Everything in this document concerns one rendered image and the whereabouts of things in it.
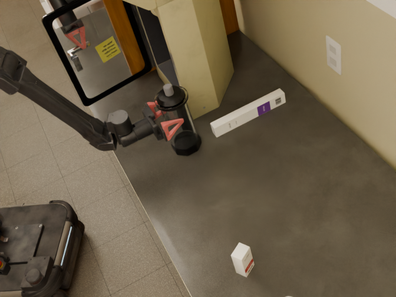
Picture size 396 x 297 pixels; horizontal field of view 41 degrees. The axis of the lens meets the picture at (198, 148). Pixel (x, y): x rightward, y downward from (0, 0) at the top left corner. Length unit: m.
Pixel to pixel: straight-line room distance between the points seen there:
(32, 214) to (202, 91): 1.35
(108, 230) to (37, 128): 1.11
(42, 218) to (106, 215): 0.37
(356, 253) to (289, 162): 0.38
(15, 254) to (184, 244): 1.32
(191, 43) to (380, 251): 0.85
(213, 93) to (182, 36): 0.27
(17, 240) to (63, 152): 0.87
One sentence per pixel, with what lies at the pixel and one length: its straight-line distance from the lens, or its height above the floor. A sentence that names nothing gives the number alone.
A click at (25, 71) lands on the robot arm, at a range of 1.58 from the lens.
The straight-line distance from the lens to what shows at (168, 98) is 1.66.
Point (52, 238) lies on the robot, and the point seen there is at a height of 0.24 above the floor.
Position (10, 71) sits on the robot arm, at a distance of 1.54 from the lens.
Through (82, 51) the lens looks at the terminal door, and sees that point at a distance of 1.95.
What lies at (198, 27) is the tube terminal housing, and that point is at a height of 1.28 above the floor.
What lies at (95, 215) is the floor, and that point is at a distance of 3.03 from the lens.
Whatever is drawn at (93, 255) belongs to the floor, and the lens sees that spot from 2.88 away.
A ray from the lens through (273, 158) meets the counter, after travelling 1.73.
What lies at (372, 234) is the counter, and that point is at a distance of 1.54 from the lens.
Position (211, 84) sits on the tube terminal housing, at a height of 1.05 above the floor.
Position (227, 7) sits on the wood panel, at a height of 1.06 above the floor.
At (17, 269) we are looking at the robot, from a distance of 2.71.
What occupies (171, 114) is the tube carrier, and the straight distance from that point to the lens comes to 1.67.
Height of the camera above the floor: 2.23
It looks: 45 degrees down
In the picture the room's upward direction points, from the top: 18 degrees counter-clockwise
